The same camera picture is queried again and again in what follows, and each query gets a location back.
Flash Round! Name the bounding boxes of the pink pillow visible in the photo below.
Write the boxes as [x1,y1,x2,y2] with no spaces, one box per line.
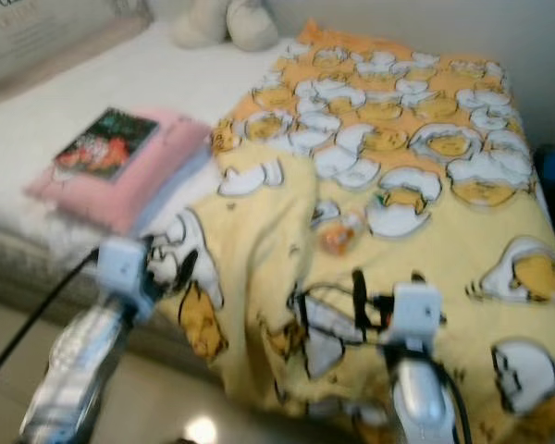
[23,106,214,237]

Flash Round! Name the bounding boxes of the yellow cartoon print blanket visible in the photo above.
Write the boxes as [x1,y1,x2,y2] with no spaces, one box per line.
[171,20,555,444]

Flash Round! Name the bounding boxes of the white mattress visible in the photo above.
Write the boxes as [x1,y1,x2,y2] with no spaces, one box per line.
[0,23,302,269]

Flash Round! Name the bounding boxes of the lettered headboard panel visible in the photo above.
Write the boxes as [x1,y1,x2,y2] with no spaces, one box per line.
[0,0,151,105]

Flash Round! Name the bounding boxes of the cream plush toy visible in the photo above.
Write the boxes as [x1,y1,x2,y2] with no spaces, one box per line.
[171,0,280,54]

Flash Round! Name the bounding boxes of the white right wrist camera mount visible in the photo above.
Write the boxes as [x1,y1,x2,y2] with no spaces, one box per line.
[388,282,445,349]

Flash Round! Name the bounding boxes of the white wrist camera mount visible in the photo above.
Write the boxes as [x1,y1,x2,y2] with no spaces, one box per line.
[99,238,152,300]
[388,282,445,349]

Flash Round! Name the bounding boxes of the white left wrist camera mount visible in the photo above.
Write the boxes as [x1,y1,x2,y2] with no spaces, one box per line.
[99,238,152,300]

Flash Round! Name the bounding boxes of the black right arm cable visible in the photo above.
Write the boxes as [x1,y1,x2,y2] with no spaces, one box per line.
[294,285,475,444]

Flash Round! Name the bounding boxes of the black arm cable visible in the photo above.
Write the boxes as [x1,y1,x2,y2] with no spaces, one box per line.
[0,248,101,391]
[294,285,475,444]

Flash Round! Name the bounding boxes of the grey bed frame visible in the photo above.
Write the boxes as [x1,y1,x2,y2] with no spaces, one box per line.
[0,220,223,382]

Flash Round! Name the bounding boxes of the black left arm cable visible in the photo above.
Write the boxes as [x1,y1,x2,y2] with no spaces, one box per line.
[0,248,101,391]

